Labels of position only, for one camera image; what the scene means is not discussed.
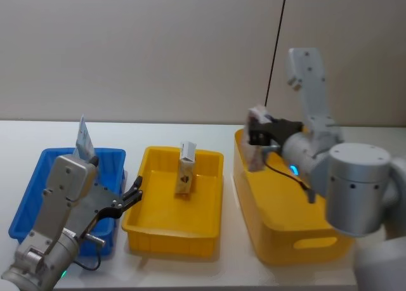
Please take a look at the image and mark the black hanging cord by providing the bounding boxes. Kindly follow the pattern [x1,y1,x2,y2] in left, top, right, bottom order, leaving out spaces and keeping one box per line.
[264,0,289,107]

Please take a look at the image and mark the blue plastic tray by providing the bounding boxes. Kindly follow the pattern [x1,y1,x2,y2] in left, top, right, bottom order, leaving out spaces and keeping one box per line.
[8,147,127,261]

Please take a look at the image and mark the right wrist thin dark cable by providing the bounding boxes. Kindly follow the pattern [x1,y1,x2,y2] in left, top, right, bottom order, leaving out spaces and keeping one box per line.
[261,146,317,204]

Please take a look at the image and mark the wrist thin dark cable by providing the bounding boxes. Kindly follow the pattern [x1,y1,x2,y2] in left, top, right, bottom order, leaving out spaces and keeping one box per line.
[72,233,107,272]
[261,146,317,204]

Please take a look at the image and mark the left wrist thin dark cable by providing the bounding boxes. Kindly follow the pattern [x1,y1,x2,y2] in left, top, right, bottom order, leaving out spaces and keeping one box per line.
[72,233,107,272]

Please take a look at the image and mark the blue and white carton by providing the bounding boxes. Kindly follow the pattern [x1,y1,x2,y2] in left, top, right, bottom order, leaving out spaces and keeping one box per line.
[73,113,96,165]

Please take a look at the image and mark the deep yellow plastic bin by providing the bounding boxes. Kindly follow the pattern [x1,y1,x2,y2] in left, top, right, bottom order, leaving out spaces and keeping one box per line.
[233,127,353,267]

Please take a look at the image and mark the shallow yellow plastic tray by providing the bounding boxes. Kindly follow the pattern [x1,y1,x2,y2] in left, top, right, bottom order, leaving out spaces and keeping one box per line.
[121,145,225,259]

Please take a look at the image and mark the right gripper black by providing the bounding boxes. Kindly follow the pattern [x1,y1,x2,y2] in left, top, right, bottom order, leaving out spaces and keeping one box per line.
[248,119,305,148]

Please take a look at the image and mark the beige and white carton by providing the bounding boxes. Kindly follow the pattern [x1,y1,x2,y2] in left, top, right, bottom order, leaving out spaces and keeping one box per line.
[174,140,198,200]

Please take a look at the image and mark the white and pink carton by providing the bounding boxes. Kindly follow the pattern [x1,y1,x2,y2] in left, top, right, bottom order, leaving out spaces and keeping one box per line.
[246,104,274,173]

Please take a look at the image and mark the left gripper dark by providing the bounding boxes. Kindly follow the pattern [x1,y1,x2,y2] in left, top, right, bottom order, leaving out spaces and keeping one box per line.
[64,156,144,240]

